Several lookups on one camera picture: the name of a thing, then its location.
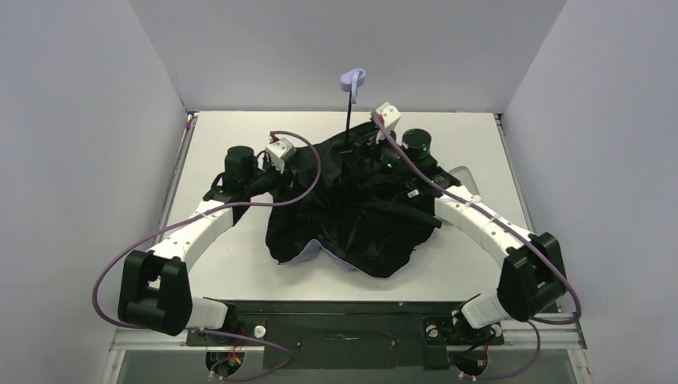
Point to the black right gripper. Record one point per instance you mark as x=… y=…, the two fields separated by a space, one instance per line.
x=365 y=150

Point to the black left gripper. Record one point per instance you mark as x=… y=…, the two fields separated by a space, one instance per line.
x=292 y=170

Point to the lavender folding umbrella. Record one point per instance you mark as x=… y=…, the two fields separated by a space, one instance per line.
x=371 y=223

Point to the mint green umbrella case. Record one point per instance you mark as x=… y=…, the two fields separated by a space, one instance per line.
x=464 y=175

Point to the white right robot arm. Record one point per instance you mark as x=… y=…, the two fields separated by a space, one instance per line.
x=529 y=280

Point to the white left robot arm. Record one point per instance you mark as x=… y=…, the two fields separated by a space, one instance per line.
x=156 y=292

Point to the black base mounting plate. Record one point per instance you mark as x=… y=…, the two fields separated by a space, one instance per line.
x=357 y=357

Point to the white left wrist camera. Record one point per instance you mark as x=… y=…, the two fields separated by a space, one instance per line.
x=279 y=151

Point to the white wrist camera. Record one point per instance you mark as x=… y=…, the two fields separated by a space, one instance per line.
x=385 y=115
x=279 y=151

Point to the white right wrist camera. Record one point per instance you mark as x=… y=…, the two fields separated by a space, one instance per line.
x=385 y=115

